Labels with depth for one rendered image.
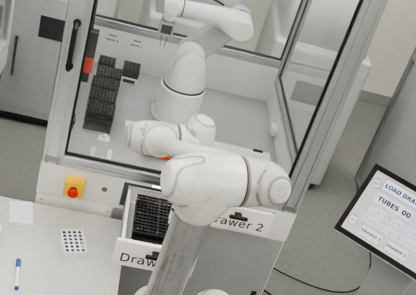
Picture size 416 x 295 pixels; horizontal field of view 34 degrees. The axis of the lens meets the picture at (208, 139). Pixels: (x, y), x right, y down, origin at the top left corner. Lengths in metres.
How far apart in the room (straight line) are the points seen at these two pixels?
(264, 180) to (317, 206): 2.96
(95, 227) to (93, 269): 0.23
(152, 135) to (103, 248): 0.63
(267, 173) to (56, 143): 1.12
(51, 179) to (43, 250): 0.30
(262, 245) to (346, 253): 1.54
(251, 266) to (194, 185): 1.35
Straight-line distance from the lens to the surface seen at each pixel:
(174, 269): 1.88
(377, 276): 2.93
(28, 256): 2.54
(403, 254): 2.75
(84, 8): 2.35
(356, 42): 2.44
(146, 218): 2.58
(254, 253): 2.91
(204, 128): 2.21
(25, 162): 4.26
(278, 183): 1.68
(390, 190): 2.80
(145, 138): 2.17
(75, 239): 2.60
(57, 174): 2.70
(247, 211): 2.74
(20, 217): 2.67
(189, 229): 1.76
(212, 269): 2.96
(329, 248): 4.32
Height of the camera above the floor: 2.50
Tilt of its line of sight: 31 degrees down
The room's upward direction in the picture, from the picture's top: 18 degrees clockwise
